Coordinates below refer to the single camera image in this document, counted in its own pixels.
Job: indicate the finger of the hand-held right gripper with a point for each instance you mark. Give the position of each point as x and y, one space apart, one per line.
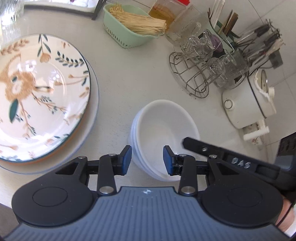
198 146

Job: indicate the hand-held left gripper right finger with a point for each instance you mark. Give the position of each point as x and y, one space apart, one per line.
167 162

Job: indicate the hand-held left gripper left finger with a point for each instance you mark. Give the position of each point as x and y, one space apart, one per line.
127 160

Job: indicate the floral rabbit print plate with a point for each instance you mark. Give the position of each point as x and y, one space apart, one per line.
41 99

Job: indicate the person's right forearm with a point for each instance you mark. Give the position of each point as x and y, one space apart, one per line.
286 215

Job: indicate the small white floral cup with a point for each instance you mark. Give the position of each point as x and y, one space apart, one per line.
254 134

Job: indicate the white electric cooker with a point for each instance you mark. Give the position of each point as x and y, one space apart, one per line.
245 106

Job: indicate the clear glass cup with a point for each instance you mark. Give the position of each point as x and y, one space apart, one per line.
198 44
227 69

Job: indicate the large white leaf plate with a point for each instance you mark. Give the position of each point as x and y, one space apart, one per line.
34 171

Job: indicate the clear glass mug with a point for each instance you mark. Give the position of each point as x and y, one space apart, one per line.
182 27

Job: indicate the row of hanging kitchen utensils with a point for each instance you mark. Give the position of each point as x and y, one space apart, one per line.
261 41

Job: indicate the green plastic basket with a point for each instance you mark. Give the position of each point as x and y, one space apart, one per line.
120 34

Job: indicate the bundle of dried noodles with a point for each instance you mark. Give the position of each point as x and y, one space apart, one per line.
141 22

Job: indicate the red lid plastic jar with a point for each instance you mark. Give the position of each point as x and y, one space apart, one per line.
166 12

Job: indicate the tall textured drinking glass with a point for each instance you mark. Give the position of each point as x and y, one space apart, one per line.
10 14

